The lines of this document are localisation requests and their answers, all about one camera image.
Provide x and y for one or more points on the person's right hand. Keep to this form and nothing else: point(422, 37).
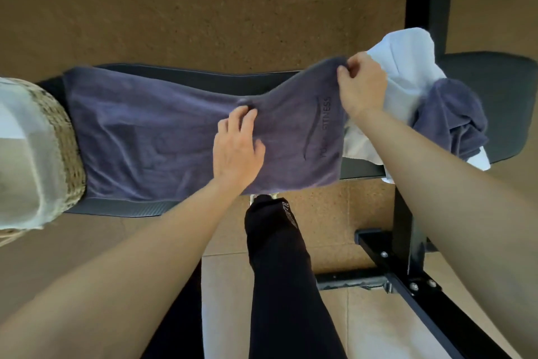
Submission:
point(365, 85)

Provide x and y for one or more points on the person's left hand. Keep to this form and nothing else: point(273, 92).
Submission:
point(235, 157)

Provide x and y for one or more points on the person's left thumb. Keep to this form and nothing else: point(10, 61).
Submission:
point(260, 151)

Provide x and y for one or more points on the person's left middle finger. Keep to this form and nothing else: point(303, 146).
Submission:
point(238, 117)

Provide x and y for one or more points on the person's right thumb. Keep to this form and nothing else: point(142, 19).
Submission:
point(342, 77)

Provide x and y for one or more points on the purple-grey printed towel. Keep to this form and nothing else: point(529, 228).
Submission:
point(147, 136)

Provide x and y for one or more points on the person's left forearm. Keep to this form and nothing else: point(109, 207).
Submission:
point(113, 283)

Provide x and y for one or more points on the person's right forearm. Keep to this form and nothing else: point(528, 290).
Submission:
point(458, 211)

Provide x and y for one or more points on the long black bench pad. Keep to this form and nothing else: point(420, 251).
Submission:
point(201, 77)

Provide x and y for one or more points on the white towel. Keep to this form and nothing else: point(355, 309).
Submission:
point(405, 60)

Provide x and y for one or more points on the crumpled purple-grey towel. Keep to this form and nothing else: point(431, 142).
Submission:
point(452, 119)

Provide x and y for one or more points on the person's right leg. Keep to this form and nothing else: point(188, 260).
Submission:
point(286, 287)

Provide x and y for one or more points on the person's leg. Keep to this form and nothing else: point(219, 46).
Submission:
point(180, 321)
point(286, 287)

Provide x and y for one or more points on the short black bench pad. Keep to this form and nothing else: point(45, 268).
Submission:
point(508, 94)

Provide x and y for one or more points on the woven wicker basket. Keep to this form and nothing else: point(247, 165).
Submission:
point(67, 144)

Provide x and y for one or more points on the person's left leg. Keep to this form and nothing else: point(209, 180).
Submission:
point(180, 321)

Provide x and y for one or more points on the white basket liner cloth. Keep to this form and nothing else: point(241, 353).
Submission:
point(29, 153)

